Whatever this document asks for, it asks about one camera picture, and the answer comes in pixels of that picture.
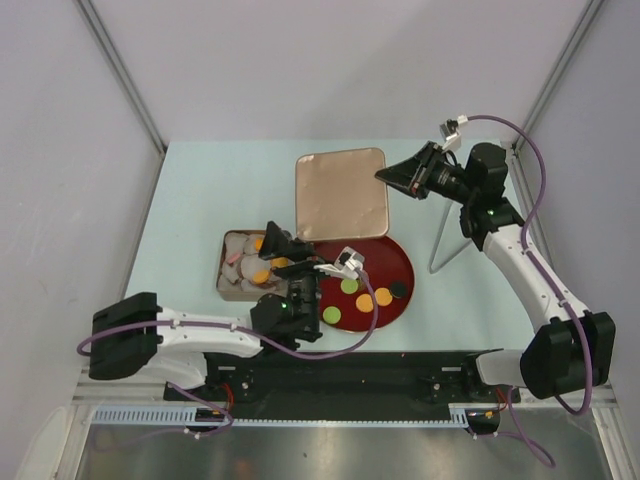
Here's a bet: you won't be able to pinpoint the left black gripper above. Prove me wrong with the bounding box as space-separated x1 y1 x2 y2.
257 221 335 336

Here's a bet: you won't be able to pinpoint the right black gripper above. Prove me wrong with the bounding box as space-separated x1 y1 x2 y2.
377 141 478 205

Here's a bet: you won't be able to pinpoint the orange round cookie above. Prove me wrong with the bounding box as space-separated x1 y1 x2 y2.
251 270 271 285
375 288 394 307
271 257 288 268
355 294 374 313

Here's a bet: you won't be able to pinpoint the tan square tin box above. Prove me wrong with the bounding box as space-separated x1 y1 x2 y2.
216 230 287 302

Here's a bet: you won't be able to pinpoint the pink round cookie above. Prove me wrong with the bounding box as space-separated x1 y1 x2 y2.
226 253 242 264

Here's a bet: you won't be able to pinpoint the metal tongs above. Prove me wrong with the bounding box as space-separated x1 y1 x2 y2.
428 201 471 275

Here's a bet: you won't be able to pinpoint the tan square tin lid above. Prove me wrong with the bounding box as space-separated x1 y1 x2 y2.
295 147 390 241

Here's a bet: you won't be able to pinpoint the round red lacquer tray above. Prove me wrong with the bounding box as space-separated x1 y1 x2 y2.
315 236 415 333

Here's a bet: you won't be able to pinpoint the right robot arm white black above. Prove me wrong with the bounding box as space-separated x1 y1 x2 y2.
375 142 616 401

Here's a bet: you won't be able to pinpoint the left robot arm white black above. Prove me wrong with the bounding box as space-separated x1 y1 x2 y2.
77 221 322 400

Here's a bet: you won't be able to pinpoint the green round cookie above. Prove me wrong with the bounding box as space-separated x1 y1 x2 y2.
340 279 359 295
322 306 342 325

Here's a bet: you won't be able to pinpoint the black round cookie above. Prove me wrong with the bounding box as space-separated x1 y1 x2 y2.
389 281 408 299

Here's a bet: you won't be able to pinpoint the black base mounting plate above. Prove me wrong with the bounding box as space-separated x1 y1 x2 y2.
193 351 508 422

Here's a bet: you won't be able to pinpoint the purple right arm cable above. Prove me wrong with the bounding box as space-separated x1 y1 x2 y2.
457 113 599 469

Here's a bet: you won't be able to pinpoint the white cable duct left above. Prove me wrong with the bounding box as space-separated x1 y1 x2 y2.
92 405 228 427

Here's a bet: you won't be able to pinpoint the white cable duct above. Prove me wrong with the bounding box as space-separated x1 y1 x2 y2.
92 405 228 427
449 403 503 431

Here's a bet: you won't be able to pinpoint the white cable duct right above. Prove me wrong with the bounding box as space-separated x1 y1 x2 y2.
449 403 503 431

